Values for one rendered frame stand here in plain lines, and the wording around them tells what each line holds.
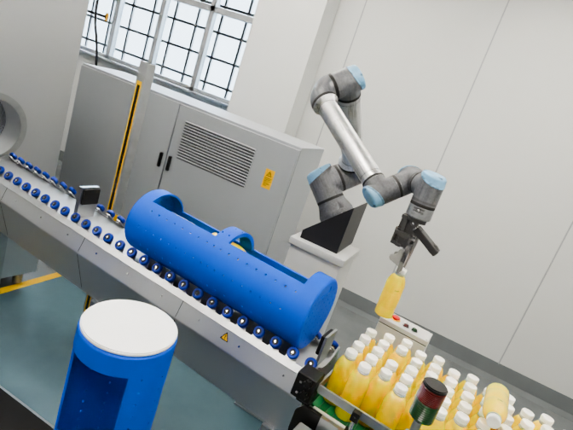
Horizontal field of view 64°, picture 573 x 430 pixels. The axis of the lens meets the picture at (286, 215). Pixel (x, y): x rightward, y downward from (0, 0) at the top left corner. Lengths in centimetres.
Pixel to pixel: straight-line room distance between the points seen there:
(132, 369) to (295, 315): 56
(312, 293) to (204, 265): 43
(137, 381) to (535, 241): 361
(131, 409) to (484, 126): 361
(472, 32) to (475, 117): 70
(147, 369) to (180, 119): 265
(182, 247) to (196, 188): 190
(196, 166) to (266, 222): 73
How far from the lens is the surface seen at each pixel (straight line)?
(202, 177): 365
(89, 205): 241
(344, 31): 463
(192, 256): 179
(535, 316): 455
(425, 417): 128
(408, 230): 170
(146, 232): 193
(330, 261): 237
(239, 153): 347
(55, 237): 238
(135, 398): 144
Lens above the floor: 182
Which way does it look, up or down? 15 degrees down
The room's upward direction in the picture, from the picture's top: 19 degrees clockwise
